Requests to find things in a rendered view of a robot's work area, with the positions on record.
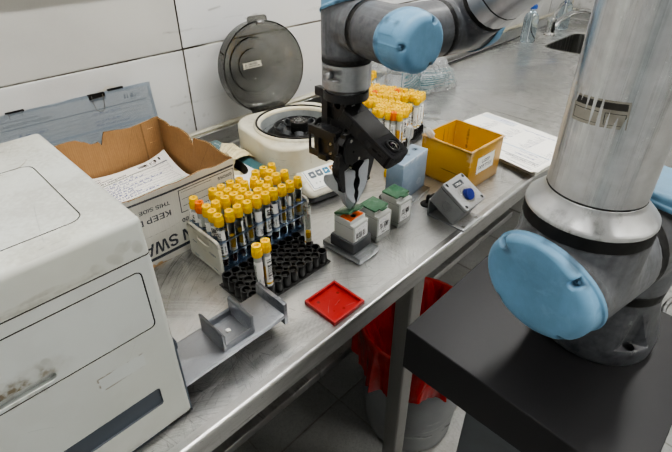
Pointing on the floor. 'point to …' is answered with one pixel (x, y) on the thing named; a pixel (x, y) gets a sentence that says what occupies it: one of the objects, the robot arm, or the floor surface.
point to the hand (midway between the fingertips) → (353, 203)
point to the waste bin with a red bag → (430, 401)
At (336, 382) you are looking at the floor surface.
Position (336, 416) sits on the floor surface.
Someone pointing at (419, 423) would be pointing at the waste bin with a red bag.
